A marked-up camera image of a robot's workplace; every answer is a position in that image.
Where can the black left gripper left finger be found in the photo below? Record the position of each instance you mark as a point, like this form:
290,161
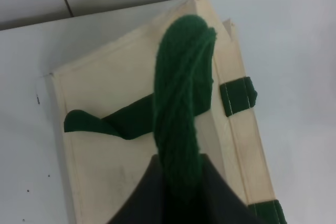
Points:
146,203

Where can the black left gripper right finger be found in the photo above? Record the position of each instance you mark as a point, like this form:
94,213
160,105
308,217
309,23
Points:
213,201

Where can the cream linen bag green handles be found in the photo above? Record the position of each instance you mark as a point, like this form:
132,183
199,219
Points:
175,87

